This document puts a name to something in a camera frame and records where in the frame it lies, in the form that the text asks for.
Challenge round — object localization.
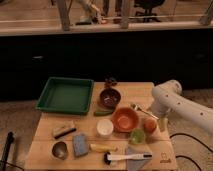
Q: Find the white paper cup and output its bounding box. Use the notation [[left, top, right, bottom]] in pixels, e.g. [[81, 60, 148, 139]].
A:
[[96, 119, 114, 137]]

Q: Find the wooden block eraser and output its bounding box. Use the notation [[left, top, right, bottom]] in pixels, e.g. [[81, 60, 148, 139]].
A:
[[52, 121, 76, 139]]

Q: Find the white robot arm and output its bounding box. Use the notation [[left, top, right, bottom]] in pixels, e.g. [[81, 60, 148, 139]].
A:
[[150, 80, 213, 135]]

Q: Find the blue sponge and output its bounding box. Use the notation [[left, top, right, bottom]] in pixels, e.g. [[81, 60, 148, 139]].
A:
[[73, 134, 89, 157]]

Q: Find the yellow banana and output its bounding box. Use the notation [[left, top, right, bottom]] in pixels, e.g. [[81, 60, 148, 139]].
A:
[[90, 144, 118, 152]]

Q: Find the green plastic tray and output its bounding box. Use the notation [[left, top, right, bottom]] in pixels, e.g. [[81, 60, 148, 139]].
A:
[[36, 77, 94, 115]]

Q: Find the orange bowl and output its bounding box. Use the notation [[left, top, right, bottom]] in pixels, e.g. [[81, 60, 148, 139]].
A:
[[111, 107, 139, 132]]

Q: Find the green cucumber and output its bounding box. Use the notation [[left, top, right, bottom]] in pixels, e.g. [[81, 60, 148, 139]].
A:
[[94, 110, 114, 117]]

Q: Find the green round fruit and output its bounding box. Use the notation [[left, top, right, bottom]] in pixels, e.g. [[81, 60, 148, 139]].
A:
[[130, 129, 146, 145]]

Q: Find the orange red apple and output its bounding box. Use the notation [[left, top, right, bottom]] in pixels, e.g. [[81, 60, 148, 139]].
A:
[[143, 118, 157, 133]]

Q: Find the dark brown bowl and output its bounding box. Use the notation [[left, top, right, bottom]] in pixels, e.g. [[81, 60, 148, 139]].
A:
[[99, 88, 121, 109]]

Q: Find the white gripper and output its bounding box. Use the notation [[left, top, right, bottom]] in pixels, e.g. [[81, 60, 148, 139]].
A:
[[149, 99, 170, 132]]

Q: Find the grey cloth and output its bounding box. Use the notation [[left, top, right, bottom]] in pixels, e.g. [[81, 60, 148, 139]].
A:
[[125, 147, 153, 171]]

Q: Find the black office chair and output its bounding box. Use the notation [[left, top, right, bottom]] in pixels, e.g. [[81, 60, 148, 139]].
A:
[[134, 0, 165, 23]]

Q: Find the black pole stand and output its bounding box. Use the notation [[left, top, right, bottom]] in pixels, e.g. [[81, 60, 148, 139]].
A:
[[0, 132, 14, 171]]

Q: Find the white handled black brush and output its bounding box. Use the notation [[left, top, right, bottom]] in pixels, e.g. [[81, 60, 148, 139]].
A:
[[104, 152, 152, 165]]

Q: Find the metal cup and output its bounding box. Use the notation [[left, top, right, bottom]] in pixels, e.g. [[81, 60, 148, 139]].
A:
[[52, 141, 68, 160]]

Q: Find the black cable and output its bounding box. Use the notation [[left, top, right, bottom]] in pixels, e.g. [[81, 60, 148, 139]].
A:
[[169, 132, 213, 171]]

